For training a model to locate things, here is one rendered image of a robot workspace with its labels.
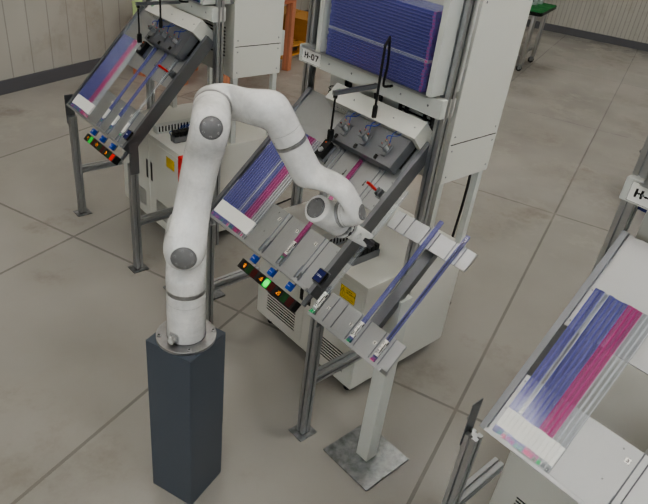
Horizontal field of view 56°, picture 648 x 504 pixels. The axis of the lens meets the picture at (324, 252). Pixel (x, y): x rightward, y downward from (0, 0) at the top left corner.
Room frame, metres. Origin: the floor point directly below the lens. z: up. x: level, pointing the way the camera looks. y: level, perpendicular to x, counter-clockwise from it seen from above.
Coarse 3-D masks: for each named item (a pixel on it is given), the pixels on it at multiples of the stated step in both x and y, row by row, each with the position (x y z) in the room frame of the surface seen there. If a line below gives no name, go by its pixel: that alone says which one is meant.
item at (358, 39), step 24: (336, 0) 2.48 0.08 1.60; (360, 0) 2.39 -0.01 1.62; (384, 0) 2.31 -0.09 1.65; (408, 0) 2.30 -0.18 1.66; (336, 24) 2.47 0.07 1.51; (360, 24) 2.38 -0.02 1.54; (384, 24) 2.30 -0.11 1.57; (408, 24) 2.22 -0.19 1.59; (432, 24) 2.15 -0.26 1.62; (336, 48) 2.46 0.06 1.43; (360, 48) 2.37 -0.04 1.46; (408, 48) 2.21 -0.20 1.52; (432, 48) 2.15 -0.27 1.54; (408, 72) 2.19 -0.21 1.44
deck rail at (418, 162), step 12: (420, 156) 2.13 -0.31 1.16; (408, 168) 2.10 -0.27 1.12; (420, 168) 2.14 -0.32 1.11; (396, 180) 2.08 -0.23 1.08; (408, 180) 2.10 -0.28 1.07; (396, 192) 2.06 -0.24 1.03; (384, 204) 2.02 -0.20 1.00; (372, 216) 1.98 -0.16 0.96; (372, 228) 1.99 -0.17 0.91; (348, 240) 1.93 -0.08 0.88; (348, 252) 1.91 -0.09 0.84; (336, 264) 1.87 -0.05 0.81; (312, 288) 1.81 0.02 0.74; (324, 288) 1.84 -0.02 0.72
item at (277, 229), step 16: (272, 208) 2.19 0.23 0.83; (272, 224) 2.12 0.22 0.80; (288, 224) 2.09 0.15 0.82; (304, 224) 2.07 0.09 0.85; (256, 240) 2.08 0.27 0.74; (272, 240) 2.05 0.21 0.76; (288, 240) 2.03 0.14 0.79; (304, 240) 2.01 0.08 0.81; (320, 240) 1.98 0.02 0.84; (272, 256) 1.99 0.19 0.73; (288, 256) 1.97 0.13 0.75; (304, 256) 1.95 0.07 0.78; (320, 256) 1.92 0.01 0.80; (288, 272) 1.91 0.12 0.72; (304, 272) 1.88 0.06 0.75
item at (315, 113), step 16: (320, 96) 2.60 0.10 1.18; (304, 112) 2.55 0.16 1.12; (320, 112) 2.52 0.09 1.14; (336, 112) 2.48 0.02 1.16; (304, 128) 2.48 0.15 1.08; (320, 128) 2.44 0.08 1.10; (320, 160) 2.30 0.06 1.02; (336, 160) 2.27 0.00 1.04; (352, 160) 2.24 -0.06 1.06; (352, 176) 2.18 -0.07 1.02; (368, 176) 2.15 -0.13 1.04; (384, 176) 2.13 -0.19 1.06; (368, 192) 2.09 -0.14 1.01; (368, 208) 2.03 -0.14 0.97
